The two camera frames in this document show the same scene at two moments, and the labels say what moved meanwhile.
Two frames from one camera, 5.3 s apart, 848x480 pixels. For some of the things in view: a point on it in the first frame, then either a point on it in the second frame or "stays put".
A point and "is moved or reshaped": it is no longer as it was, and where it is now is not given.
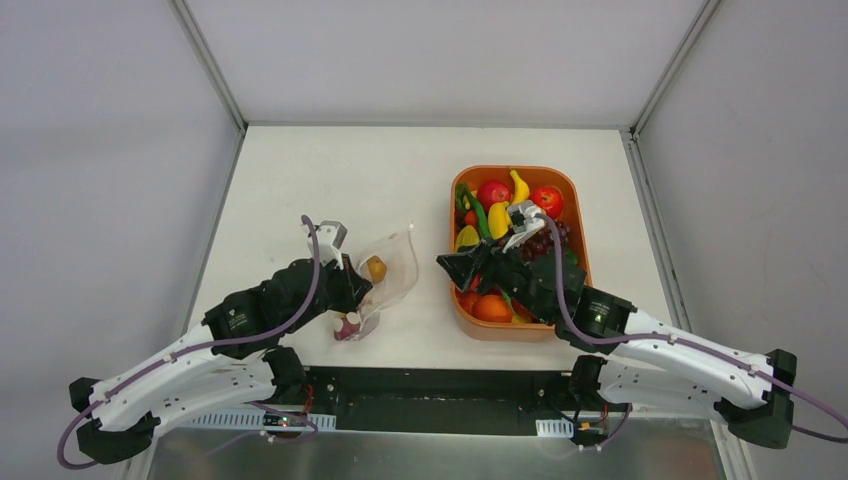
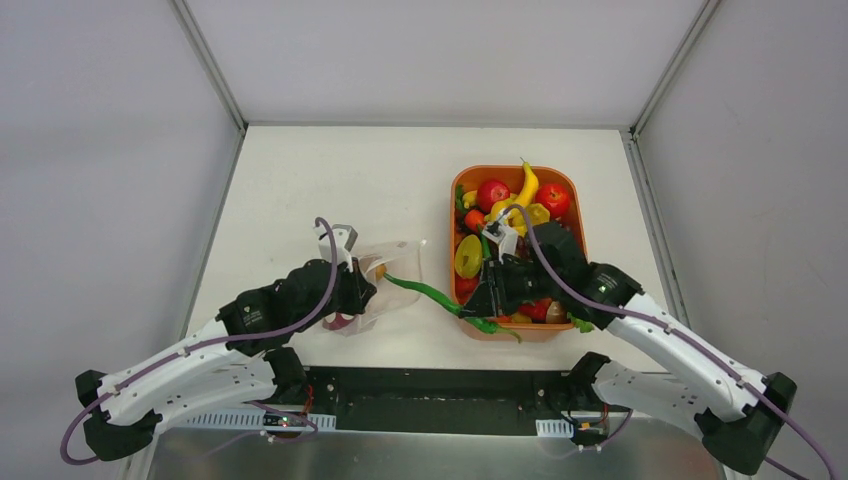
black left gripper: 353,283 stays put
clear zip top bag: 400,254 is moved or reshaped
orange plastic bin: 479,201 stays put
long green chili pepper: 462,191 -> 484,325
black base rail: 451,401 stays put
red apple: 491,192 stays put
